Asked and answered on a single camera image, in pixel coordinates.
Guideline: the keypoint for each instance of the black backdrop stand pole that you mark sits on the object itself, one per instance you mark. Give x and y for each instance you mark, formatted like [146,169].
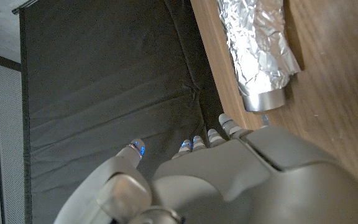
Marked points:
[23,6]

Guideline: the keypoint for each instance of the aluminum foil roll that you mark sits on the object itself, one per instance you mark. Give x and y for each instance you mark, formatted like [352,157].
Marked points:
[259,56]

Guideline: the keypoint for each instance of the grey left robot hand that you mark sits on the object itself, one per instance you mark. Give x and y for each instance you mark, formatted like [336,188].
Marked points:
[228,180]

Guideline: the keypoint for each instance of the black backdrop curtain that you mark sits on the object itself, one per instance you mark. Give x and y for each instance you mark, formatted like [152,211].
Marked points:
[104,77]

